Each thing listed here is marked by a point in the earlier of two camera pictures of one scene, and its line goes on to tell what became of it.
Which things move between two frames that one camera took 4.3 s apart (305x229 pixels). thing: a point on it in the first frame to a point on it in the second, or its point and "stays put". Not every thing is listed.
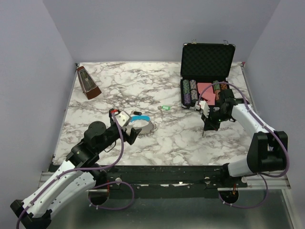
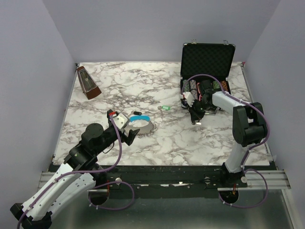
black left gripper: x=131 y=138 stays put
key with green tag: x=164 y=107 stays put
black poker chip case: x=203 y=65 stays put
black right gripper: x=208 y=124 to x=194 y=114
